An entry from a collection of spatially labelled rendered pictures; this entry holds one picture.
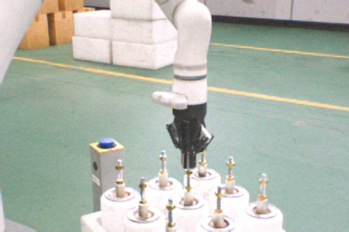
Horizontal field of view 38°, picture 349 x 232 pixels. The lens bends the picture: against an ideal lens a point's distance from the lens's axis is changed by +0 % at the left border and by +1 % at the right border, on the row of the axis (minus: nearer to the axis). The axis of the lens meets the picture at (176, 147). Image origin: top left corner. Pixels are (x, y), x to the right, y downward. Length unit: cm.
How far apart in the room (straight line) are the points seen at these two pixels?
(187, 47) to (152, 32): 277
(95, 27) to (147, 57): 55
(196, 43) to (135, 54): 289
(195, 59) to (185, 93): 7
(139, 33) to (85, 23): 54
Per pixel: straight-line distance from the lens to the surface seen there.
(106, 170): 134
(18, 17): 90
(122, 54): 397
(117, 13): 396
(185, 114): 106
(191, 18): 100
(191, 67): 104
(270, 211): 116
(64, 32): 512
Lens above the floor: 78
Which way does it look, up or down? 20 degrees down
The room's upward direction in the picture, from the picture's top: straight up
